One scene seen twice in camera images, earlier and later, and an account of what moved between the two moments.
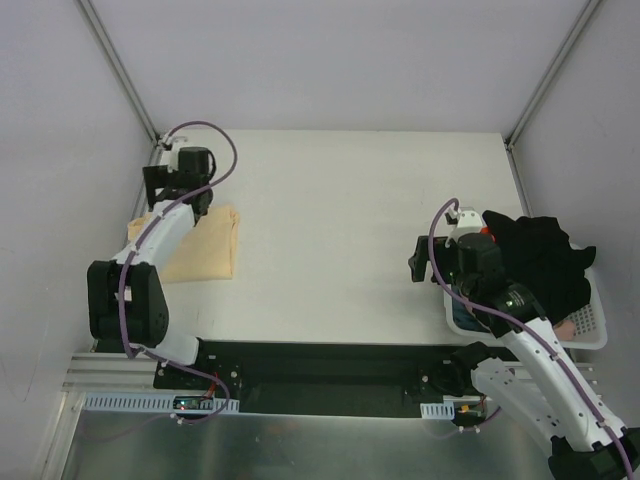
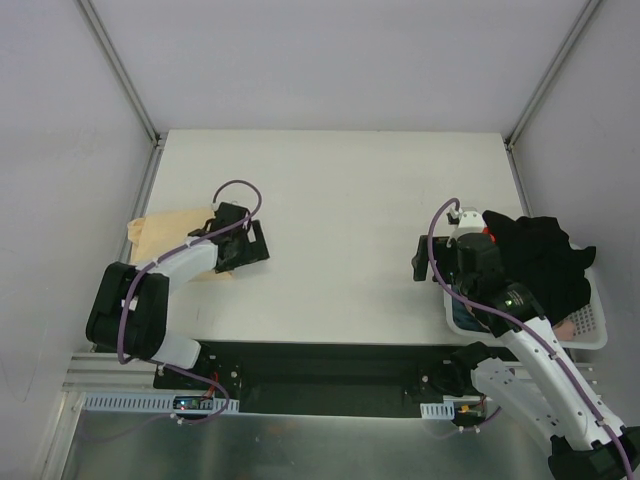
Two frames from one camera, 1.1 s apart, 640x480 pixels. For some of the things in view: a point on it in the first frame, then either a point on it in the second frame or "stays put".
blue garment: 464,318 stays put
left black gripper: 154,178 → 245,245
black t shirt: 537,254 stays put
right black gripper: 423,256 stays put
